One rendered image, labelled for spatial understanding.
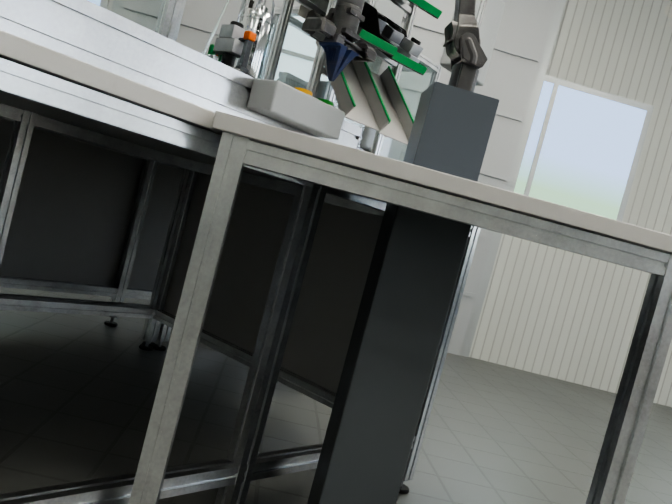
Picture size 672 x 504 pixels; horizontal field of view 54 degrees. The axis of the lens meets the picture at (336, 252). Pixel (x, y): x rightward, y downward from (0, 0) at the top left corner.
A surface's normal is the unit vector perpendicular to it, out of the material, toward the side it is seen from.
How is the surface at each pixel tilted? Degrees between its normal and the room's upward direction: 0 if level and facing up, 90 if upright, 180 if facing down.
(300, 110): 90
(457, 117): 90
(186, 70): 90
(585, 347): 90
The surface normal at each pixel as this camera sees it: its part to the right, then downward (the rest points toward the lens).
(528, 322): 0.07, 0.07
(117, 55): 0.75, 0.22
